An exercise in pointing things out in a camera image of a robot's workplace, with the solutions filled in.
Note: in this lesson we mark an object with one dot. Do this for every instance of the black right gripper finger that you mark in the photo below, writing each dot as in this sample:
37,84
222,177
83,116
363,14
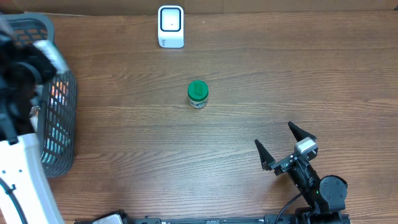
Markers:
300,134
266,159

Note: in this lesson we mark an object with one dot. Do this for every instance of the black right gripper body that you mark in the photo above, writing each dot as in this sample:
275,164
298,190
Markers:
282,167

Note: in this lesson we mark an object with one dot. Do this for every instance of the green lidded jar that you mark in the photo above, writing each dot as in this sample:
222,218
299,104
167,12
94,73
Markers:
198,94

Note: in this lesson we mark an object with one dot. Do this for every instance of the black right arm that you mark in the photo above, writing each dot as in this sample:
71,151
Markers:
320,200

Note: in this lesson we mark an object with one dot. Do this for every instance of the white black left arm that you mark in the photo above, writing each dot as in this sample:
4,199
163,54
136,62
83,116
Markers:
26,196

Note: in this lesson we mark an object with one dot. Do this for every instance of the white barcode scanner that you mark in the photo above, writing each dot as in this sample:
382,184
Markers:
171,27

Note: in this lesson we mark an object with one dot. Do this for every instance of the dark grey plastic basket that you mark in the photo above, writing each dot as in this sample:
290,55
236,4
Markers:
55,123

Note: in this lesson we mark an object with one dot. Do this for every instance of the orange snack package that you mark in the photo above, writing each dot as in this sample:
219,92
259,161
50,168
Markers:
60,91

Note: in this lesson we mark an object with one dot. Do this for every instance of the brown cardboard backboard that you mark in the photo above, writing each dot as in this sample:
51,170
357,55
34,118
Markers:
143,7

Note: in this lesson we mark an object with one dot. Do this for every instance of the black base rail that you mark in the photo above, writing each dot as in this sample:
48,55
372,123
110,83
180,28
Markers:
120,216

